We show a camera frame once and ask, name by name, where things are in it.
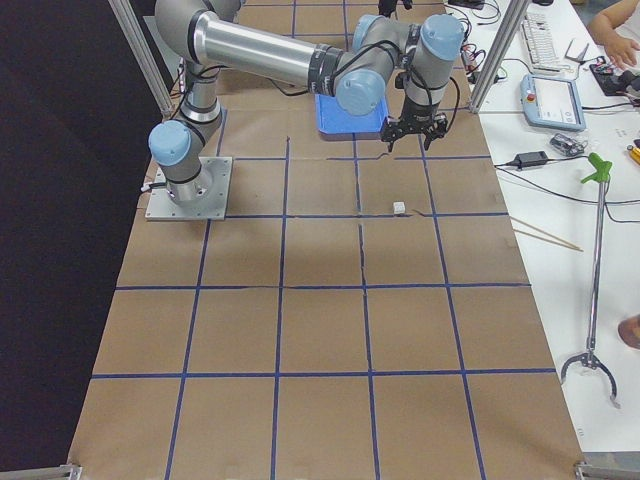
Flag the left teach pendant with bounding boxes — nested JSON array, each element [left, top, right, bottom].
[[520, 74, 586, 132]]

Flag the black power adapter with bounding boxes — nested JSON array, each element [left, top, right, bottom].
[[514, 151, 549, 170]]

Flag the white keyboard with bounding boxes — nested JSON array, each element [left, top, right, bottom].
[[519, 12, 562, 75]]

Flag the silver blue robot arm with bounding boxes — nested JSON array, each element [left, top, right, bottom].
[[148, 1, 464, 207]]

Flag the blue plastic tray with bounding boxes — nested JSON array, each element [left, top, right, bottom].
[[315, 95, 389, 140]]

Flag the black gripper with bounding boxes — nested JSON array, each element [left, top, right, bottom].
[[380, 97, 448, 153]]

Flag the aluminium frame post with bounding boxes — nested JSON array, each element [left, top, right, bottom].
[[469, 0, 530, 114]]

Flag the wooden chopsticks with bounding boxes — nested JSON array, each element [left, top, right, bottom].
[[510, 216, 583, 252]]

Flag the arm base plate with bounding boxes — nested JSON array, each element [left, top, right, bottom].
[[146, 156, 233, 221]]

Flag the person hand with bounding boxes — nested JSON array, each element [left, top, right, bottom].
[[588, 8, 639, 70]]

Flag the green handled grabber tool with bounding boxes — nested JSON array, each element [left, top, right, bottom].
[[560, 152, 621, 409]]

